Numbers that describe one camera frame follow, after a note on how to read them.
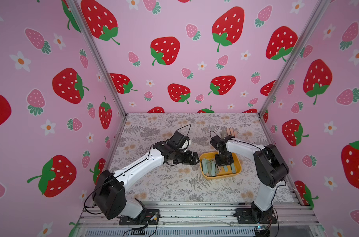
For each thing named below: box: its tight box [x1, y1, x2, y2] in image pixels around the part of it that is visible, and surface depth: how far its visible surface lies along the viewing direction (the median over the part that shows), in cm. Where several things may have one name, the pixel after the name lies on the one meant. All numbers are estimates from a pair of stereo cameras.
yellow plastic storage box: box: [199, 151, 242, 180], surface depth 91 cm
